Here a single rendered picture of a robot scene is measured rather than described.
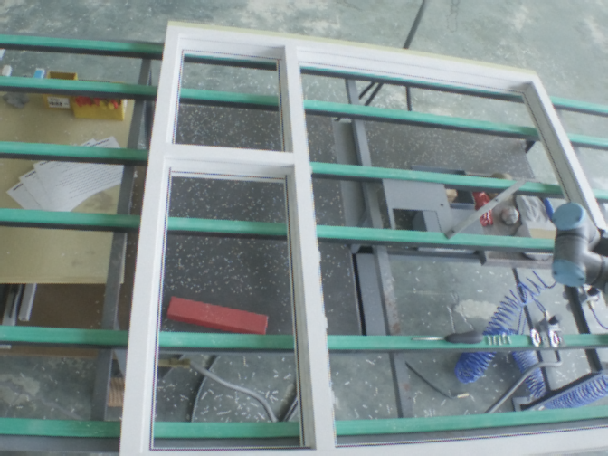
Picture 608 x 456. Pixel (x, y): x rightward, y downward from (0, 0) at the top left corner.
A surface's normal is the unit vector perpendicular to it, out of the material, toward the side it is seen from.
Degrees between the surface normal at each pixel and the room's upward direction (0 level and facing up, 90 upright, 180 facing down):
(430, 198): 0
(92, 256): 0
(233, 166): 90
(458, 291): 0
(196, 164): 90
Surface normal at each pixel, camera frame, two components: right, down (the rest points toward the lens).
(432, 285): 0.19, -0.53
